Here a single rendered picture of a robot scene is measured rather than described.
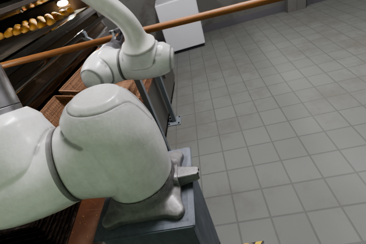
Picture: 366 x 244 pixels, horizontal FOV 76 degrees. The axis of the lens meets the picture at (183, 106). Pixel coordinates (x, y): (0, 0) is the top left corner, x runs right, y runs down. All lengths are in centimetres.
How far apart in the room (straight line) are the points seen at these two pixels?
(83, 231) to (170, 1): 324
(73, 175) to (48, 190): 5
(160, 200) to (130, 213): 7
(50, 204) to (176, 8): 350
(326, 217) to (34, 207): 149
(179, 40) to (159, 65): 322
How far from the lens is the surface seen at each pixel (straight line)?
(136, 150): 42
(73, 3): 285
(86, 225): 121
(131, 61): 71
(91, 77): 74
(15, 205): 51
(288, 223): 164
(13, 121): 49
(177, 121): 241
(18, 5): 166
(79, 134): 41
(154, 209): 53
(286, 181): 179
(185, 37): 392
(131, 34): 68
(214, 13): 103
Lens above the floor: 144
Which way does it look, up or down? 34 degrees down
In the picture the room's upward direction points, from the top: 18 degrees counter-clockwise
